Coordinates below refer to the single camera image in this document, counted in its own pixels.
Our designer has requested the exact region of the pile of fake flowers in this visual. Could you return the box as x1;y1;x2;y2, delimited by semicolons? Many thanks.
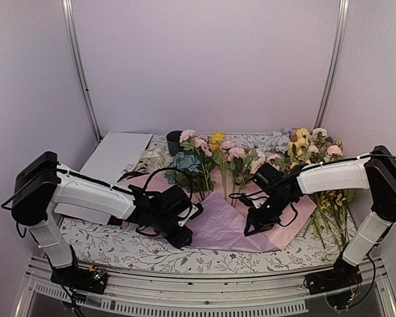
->
266;127;355;250

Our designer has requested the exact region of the right aluminium frame post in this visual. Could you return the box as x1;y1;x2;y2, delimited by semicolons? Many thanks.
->
313;0;350;128

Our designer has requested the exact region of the blue hydrangea stem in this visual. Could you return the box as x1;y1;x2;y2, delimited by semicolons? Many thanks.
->
165;152;207;201

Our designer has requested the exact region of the dark grey mug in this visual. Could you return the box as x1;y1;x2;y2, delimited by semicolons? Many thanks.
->
166;130;182;157

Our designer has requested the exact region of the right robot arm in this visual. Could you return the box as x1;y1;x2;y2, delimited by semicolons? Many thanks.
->
240;145;396;288

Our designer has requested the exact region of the pink wrapping paper sheet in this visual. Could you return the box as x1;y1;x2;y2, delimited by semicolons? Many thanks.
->
118;168;317;254

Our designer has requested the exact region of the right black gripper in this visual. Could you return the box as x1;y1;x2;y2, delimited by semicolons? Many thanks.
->
244;192;293;236

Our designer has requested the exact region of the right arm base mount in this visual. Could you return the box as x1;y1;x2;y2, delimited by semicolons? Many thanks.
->
303;260;362;295

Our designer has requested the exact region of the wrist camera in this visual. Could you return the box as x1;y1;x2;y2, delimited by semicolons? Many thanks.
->
228;193;267;207
177;203;203;227

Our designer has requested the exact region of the white printed ribbon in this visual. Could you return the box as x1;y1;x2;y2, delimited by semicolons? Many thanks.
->
123;148;173;173

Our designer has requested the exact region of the left aluminium frame post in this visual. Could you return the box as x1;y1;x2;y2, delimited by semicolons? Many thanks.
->
61;0;103;143

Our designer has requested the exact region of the yellow flower stem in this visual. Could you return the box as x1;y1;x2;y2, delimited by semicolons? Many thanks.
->
210;132;232;199

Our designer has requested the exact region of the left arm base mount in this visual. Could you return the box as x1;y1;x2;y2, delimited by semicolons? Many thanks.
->
51;265;108;295

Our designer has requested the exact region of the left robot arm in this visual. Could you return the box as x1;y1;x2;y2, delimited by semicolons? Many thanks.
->
1;151;203;287

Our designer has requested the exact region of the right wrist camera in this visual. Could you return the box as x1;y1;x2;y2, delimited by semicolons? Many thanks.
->
228;193;267;207

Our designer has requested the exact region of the front aluminium rail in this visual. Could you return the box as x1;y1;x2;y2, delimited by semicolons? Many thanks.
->
15;256;396;316

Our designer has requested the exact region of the aluminium frame post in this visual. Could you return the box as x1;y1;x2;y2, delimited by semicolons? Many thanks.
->
61;0;103;143
313;0;350;128

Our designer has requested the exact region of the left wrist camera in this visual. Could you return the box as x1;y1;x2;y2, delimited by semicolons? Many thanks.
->
177;203;203;227

